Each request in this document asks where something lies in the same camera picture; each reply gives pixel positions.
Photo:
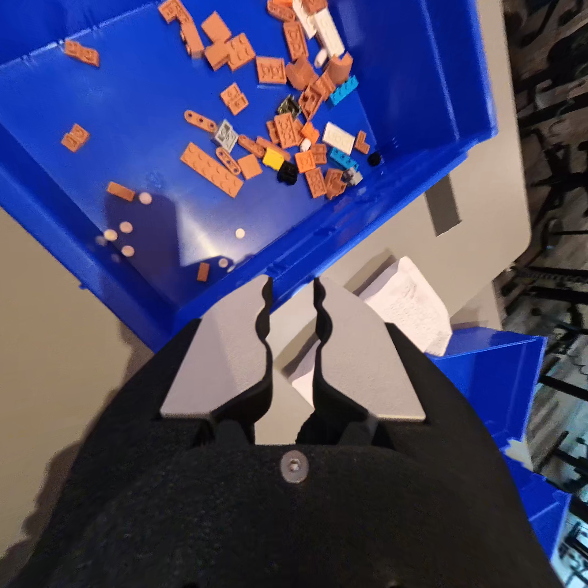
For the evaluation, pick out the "grey tape strip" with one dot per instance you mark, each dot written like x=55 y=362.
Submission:
x=443 y=206

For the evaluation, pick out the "grey desk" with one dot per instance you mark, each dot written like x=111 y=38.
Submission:
x=46 y=344

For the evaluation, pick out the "pile of loose toy bricks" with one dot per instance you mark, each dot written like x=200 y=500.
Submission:
x=211 y=167

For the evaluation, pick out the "yellow toy brick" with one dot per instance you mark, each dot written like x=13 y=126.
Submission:
x=273 y=157

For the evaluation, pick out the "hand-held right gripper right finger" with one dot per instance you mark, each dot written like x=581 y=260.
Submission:
x=372 y=367

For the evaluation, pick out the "blue plastic bin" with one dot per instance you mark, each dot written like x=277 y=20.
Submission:
x=542 y=505
x=496 y=381
x=138 y=115

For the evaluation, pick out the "white folded paper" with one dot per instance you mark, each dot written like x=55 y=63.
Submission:
x=409 y=312

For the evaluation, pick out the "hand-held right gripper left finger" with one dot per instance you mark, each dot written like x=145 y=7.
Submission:
x=216 y=363

